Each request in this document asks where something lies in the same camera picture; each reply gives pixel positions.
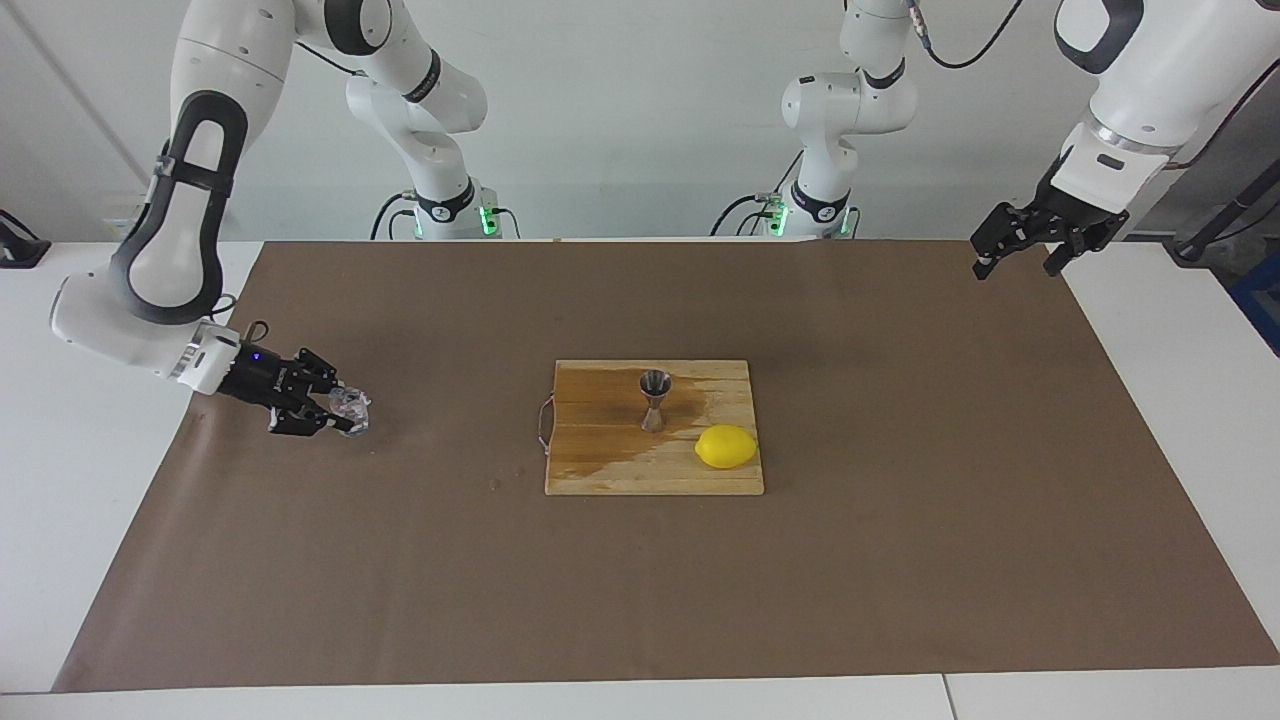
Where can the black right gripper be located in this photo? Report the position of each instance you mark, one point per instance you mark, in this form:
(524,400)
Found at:
(262,378)

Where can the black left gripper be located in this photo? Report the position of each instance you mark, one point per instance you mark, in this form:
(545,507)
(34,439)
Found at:
(1065,215)

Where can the small clear glass cup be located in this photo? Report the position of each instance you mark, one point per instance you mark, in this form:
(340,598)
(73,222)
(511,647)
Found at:
(352,405)

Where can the steel double jigger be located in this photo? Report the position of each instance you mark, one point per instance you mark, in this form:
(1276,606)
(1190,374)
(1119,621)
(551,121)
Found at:
(655,385)

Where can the black tripod stand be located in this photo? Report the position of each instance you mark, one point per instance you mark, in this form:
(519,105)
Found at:
(1230,212)

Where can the blue crate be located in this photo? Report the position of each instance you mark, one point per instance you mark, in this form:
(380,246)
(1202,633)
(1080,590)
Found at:
(1262,310)

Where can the wooden cutting board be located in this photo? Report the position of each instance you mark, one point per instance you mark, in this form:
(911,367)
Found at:
(600,460)

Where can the black clamp device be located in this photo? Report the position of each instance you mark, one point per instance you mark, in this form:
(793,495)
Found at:
(20,252)

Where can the yellow lemon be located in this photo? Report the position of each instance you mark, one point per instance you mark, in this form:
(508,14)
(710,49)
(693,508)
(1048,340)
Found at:
(726,447)

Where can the brown paper table mat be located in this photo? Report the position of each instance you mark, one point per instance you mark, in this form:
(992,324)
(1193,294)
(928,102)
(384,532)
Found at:
(640,580)

